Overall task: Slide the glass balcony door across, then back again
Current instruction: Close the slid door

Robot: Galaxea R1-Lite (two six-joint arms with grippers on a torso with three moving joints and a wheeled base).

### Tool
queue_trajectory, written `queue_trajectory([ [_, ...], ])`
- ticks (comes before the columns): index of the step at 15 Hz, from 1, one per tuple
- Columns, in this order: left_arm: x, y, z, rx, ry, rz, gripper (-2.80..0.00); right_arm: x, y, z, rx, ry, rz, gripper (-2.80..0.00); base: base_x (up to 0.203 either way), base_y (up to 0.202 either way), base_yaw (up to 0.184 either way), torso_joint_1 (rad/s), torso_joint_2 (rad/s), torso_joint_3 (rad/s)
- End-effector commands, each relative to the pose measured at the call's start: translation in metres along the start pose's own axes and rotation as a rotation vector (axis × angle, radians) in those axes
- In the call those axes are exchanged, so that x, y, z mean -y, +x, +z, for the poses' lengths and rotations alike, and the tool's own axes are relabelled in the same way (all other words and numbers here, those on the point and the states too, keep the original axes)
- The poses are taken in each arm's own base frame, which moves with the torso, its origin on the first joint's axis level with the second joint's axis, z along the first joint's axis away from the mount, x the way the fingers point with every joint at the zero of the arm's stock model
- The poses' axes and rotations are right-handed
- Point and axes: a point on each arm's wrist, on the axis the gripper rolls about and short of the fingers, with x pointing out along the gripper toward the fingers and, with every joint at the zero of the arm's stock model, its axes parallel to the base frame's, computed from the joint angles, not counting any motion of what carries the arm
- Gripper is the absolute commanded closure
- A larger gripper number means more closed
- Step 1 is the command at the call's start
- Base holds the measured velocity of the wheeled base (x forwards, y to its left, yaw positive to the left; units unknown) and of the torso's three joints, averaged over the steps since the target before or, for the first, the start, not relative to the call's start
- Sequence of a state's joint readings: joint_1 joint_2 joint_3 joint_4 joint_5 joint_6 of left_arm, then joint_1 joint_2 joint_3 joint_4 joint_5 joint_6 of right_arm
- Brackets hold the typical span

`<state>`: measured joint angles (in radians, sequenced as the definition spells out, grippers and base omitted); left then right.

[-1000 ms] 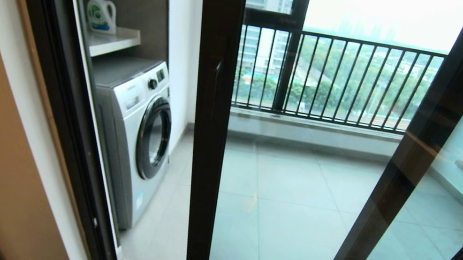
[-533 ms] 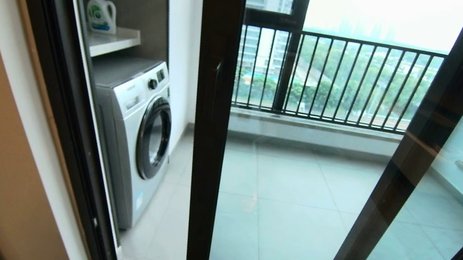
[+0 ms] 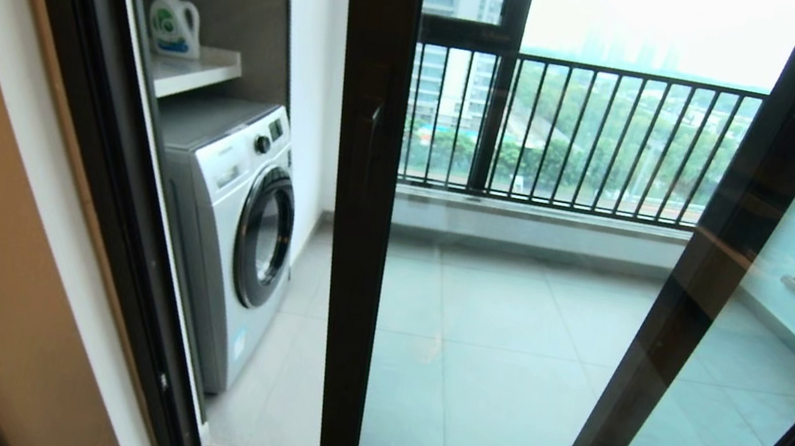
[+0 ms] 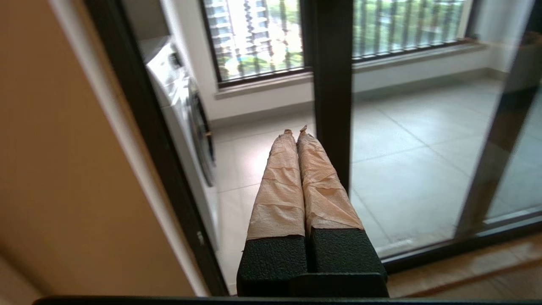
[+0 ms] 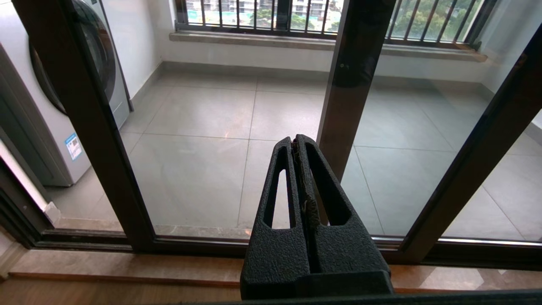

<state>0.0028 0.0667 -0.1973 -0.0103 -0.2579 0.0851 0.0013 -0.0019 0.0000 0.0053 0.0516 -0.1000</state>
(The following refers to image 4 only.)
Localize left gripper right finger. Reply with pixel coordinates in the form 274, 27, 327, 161
296, 125, 388, 282

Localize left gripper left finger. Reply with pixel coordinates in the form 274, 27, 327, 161
236, 129, 307, 297

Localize dark-framed sliding glass door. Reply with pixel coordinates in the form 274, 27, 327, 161
85, 0, 229, 297

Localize long black balcony railing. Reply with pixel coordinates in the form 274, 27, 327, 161
202, 0, 468, 81

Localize dark brown sliding glass door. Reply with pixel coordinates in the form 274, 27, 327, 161
301, 0, 542, 274

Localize long grey stone sill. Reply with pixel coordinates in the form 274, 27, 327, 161
214, 40, 487, 100

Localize dark brown fixed glass door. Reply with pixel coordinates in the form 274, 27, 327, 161
455, 0, 542, 240

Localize white front-load washing machine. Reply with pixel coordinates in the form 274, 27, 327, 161
138, 36, 221, 250

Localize black balcony window frame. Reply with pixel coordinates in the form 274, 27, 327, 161
199, 0, 316, 89

